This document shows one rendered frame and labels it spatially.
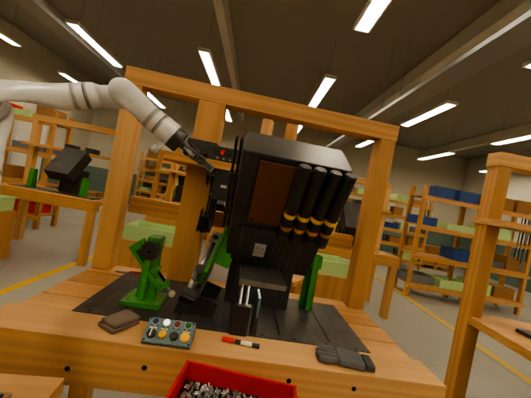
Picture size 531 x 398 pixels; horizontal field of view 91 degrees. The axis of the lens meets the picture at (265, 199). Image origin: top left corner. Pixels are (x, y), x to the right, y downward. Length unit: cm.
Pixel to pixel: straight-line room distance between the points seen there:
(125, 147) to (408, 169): 1213
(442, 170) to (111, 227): 1319
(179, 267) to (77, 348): 63
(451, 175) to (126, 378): 1367
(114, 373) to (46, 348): 21
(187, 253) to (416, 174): 1219
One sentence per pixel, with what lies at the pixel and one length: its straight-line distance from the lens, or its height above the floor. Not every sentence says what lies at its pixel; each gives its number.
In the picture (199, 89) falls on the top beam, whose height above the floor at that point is 190.
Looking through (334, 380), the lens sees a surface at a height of 87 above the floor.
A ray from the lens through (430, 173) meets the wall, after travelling 1343.
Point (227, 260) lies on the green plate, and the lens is 108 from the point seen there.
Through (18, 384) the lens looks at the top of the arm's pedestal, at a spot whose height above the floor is 85.
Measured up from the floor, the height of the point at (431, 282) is 34.
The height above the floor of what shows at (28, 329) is 90.
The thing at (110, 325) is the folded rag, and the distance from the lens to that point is 104.
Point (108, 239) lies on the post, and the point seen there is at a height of 104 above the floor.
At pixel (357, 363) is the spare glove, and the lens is 107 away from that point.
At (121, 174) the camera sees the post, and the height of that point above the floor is 138.
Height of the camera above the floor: 142
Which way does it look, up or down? 1 degrees down
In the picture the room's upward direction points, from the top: 11 degrees clockwise
